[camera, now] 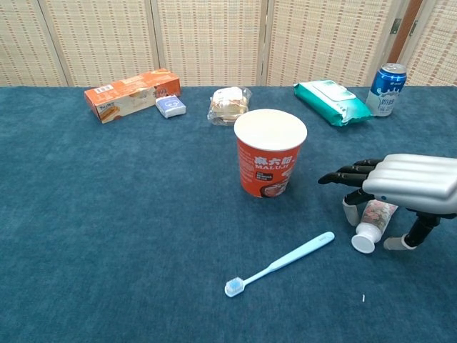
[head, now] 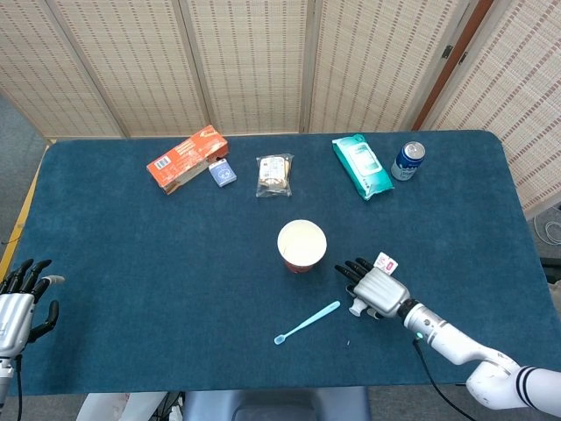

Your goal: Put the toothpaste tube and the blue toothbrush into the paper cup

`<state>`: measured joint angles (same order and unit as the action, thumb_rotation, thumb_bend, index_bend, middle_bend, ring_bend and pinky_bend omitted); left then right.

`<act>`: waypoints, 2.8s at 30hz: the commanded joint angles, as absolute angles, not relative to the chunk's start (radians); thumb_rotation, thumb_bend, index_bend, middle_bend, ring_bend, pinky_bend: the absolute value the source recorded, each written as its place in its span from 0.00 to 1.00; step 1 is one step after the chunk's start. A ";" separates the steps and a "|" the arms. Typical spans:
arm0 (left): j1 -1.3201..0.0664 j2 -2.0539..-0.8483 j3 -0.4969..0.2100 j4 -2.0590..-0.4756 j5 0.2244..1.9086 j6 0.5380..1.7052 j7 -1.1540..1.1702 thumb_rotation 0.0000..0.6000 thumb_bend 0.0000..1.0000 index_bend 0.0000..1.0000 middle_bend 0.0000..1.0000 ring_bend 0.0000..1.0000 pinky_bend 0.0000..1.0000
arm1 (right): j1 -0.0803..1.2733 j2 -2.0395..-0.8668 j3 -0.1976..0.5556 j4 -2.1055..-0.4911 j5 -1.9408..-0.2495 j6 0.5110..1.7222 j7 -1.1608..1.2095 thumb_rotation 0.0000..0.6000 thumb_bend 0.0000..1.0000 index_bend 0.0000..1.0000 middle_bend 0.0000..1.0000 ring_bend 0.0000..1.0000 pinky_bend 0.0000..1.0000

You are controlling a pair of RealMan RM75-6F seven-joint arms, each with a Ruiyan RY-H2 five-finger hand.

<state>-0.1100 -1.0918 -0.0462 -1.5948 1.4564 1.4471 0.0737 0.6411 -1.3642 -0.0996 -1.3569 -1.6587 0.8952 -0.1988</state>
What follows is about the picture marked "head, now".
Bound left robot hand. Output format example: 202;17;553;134
0;258;66;357

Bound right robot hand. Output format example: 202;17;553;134
334;256;412;321

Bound white toothpaste tube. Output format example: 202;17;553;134
349;252;399;318

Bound light blue toothbrush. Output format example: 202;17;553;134
273;300;342;346

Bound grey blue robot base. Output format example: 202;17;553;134
182;388;373;421

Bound red paper cup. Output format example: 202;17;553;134
276;218;329;275

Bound green wet wipes pack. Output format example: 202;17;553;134
331;132;394;202

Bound blue table cloth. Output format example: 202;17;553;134
6;130;554;397

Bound blue white drink can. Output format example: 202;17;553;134
390;140;427;182

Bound white plastic cover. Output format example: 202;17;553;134
77;391;170;421

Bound bread in clear bag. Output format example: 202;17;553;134
255;153;295;199

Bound black equipment piece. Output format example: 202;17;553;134
539;257;561;284

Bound small blue tissue pack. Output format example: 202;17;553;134
208;158;238;189

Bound orange biscuit box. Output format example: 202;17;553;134
146;125;230;196

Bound woven bamboo folding screen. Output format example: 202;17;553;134
0;0;483;139
420;0;561;216

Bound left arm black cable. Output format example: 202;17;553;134
14;354;24;421

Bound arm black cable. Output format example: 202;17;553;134
411;339;479;421
14;354;24;421

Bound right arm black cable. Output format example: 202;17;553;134
411;339;479;421

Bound white cables on floor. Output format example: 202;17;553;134
532;214;561;246

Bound black cable bundle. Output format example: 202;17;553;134
155;391;185;421

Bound brown wooden post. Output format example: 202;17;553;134
411;0;495;132

